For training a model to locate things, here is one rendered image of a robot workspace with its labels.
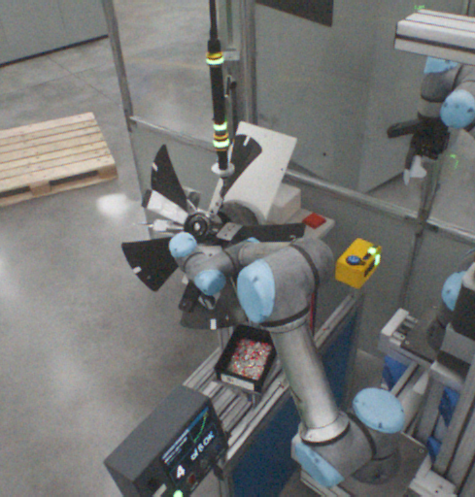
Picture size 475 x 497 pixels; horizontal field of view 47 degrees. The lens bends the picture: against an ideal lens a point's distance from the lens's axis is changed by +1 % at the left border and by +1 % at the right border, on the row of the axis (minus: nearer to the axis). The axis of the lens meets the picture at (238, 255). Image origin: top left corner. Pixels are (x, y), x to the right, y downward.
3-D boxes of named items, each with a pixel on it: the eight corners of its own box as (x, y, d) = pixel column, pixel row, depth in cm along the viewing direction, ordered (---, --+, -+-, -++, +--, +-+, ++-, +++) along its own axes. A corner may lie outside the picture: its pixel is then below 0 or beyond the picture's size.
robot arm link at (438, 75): (458, 62, 129) (422, 56, 133) (447, 106, 136) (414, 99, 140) (467, 51, 134) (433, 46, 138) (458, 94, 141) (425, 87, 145)
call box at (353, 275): (355, 257, 208) (357, 236, 201) (379, 268, 203) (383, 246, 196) (334, 281, 199) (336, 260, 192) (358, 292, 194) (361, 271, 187)
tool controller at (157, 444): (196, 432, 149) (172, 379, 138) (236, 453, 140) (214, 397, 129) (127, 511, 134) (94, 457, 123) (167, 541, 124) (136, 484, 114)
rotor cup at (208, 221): (198, 215, 201) (177, 210, 190) (231, 207, 194) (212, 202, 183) (201, 253, 199) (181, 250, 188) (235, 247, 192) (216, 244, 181)
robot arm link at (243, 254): (348, 223, 115) (245, 230, 159) (308, 244, 111) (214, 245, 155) (364, 273, 117) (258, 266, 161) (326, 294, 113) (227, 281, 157)
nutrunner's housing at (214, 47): (218, 174, 172) (205, 25, 142) (230, 174, 172) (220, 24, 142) (217, 181, 169) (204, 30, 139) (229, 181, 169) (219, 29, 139)
